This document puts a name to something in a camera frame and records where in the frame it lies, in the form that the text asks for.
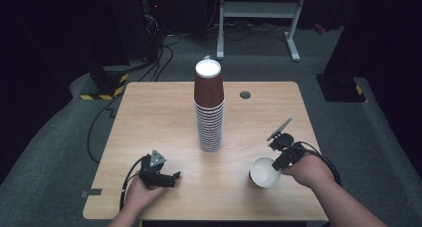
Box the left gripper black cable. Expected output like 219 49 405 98
118 154 148 212

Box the person's right hand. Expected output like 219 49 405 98
281 153 336 190

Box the stack of brown paper cups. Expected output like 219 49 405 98
193 59 226 154

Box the person's left hand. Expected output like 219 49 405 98
124 176 169 215

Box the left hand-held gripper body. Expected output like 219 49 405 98
138 149 168 189

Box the single white paper cup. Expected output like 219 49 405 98
248 155 283 189

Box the black yellow striped base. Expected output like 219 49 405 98
79 65 130 102
316 74 368 104

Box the black floor cable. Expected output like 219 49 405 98
87 95 122 164

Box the white metal stand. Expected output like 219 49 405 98
215 0 309 63

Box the dark equipment rack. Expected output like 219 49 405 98
137 0 168 64

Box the grey tape strip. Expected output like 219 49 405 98
81 188 104 199

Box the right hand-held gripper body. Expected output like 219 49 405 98
266 115 306 171

